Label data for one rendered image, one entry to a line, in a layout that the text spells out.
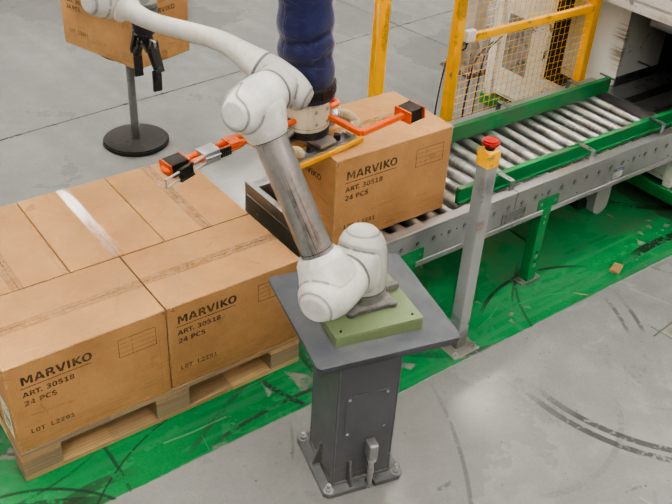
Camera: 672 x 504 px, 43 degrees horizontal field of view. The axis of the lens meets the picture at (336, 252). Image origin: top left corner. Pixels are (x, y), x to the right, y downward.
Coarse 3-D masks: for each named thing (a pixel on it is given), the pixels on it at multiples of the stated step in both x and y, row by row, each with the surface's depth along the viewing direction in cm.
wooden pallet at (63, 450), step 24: (240, 360) 352; (264, 360) 368; (288, 360) 370; (192, 384) 341; (216, 384) 357; (240, 384) 359; (144, 408) 344; (168, 408) 340; (72, 432) 316; (96, 432) 332; (120, 432) 333; (24, 456) 307; (48, 456) 314; (72, 456) 322
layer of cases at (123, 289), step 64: (64, 192) 376; (128, 192) 378; (192, 192) 381; (0, 256) 335; (64, 256) 337; (128, 256) 339; (192, 256) 341; (256, 256) 344; (0, 320) 304; (64, 320) 306; (128, 320) 307; (192, 320) 324; (256, 320) 346; (0, 384) 293; (64, 384) 302; (128, 384) 321
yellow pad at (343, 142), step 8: (336, 136) 334; (344, 136) 338; (352, 136) 338; (360, 136) 339; (312, 144) 334; (336, 144) 333; (344, 144) 334; (352, 144) 336; (312, 152) 328; (320, 152) 328; (328, 152) 329; (336, 152) 331; (304, 160) 323; (312, 160) 324; (320, 160) 327
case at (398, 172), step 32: (384, 96) 378; (384, 128) 352; (416, 128) 354; (448, 128) 356; (352, 160) 332; (384, 160) 343; (416, 160) 354; (448, 160) 367; (320, 192) 344; (352, 192) 341; (384, 192) 352; (416, 192) 364; (384, 224) 362
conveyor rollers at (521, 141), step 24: (528, 120) 457; (552, 120) 466; (576, 120) 464; (600, 120) 463; (624, 120) 463; (456, 144) 430; (480, 144) 439; (504, 144) 437; (528, 144) 437; (552, 144) 436; (624, 144) 443; (504, 168) 417; (432, 216) 374
